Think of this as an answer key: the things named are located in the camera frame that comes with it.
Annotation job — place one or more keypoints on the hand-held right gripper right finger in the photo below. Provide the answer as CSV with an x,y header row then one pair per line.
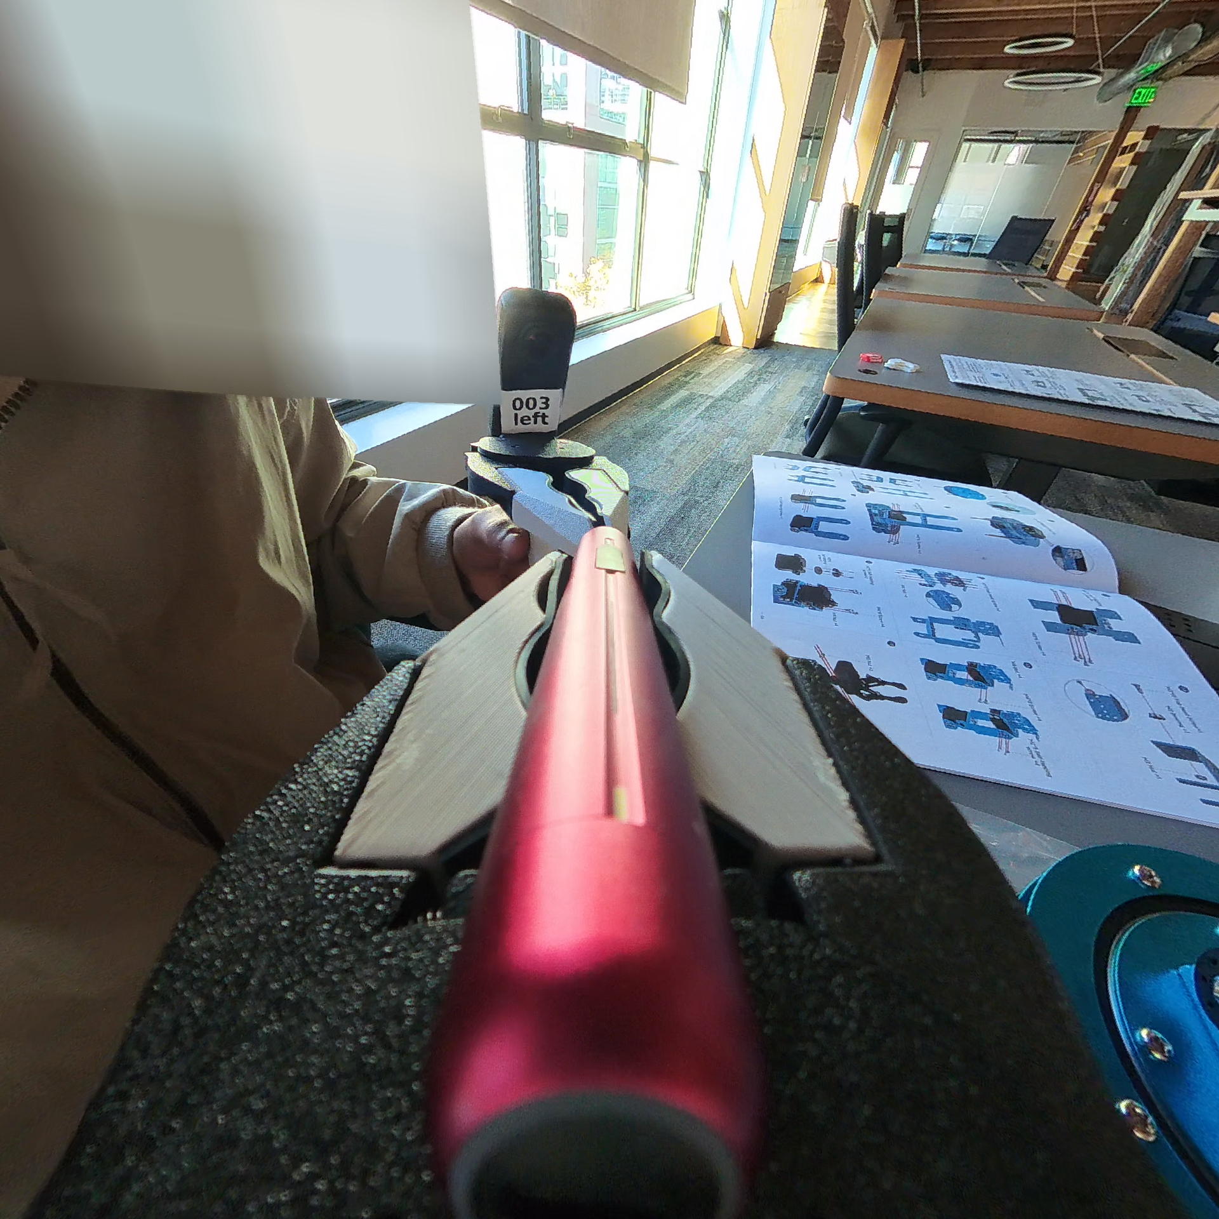
x,y
760,755

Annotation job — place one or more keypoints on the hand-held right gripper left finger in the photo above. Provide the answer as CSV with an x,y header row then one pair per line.
x,y
441,755

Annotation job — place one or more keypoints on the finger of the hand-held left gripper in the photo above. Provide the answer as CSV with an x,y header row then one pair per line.
x,y
610,494
550,523

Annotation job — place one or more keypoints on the red electric screwdriver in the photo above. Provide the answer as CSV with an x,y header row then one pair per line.
x,y
594,907

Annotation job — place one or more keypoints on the blue round turntable base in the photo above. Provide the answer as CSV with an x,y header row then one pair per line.
x,y
1066,916

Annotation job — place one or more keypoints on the person's left forearm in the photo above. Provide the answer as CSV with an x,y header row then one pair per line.
x,y
403,532

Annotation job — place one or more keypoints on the person's left hand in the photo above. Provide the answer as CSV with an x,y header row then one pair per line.
x,y
492,554

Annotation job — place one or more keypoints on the large glass window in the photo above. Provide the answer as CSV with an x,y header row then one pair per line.
x,y
594,217

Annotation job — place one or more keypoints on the white instruction manual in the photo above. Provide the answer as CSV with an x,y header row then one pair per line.
x,y
954,591

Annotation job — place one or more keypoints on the white roller blind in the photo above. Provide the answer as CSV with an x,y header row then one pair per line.
x,y
618,40

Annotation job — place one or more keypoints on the orange-edged grey table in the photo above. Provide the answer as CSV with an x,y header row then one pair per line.
x,y
961,259
982,287
954,332

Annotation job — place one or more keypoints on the printed paper sheet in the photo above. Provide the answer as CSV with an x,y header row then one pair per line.
x,y
1066,386

